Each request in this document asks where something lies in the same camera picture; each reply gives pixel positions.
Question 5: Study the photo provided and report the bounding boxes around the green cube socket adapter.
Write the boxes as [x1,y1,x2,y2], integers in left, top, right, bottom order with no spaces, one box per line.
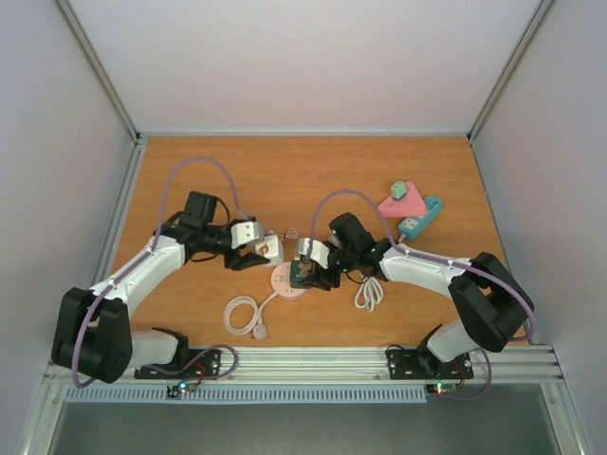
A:
[289,260,315,289]

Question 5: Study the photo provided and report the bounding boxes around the white cube socket adapter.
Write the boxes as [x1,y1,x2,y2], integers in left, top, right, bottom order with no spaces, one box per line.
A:
[254,234,285,266]

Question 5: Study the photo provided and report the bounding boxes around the round pink power strip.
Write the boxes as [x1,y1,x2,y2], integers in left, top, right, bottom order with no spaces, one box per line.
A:
[270,262,306,300]

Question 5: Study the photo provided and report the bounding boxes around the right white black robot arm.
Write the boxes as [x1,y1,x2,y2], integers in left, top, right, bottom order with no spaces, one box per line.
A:
[295,212,534,378]

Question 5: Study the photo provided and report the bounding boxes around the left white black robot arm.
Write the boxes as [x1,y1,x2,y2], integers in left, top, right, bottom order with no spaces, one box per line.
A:
[50,191,269,388]

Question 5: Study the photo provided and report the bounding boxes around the light green plug adapter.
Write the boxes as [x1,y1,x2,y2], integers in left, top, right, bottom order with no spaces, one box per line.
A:
[390,180,407,201]

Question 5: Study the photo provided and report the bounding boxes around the teal power strip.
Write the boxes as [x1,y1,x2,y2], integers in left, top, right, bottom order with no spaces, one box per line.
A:
[397,196,443,240]

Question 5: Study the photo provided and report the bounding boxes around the pink triangular power strip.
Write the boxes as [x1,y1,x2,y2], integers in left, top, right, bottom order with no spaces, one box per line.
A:
[378,182,426,219]

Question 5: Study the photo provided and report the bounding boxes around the left controller board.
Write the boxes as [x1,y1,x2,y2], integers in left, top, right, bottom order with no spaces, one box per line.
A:
[166,382,197,400]

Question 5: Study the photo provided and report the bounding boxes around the controller board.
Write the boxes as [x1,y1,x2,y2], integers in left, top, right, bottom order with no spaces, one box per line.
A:
[166,382,197,400]
[426,382,462,395]

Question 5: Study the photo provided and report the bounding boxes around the right controller board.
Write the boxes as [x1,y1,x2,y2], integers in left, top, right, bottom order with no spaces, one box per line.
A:
[426,382,462,395]

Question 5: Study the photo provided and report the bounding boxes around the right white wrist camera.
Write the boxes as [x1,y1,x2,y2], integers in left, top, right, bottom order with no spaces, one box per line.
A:
[295,237,330,269]

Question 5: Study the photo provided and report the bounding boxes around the white power cord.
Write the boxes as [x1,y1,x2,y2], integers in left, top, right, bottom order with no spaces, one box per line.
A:
[353,277,384,313]

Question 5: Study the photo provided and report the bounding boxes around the pink power strip cable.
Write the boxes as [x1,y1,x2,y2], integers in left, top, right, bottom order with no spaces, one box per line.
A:
[223,289,279,340]

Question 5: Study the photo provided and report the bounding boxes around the aluminium front rail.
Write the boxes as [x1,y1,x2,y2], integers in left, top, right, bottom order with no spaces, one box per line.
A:
[45,345,565,384]

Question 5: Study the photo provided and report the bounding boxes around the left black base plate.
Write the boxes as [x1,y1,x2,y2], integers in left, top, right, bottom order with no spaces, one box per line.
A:
[134,349,221,380]

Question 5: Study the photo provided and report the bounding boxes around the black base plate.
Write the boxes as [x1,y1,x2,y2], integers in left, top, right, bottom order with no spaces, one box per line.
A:
[134,349,221,380]
[384,345,474,380]

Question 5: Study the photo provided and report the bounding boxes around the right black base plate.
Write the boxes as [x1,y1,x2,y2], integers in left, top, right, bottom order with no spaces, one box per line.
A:
[384,345,474,380]

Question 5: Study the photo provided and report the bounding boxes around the grey slotted cable duct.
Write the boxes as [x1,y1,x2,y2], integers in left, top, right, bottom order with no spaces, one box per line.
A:
[64,384,427,405]

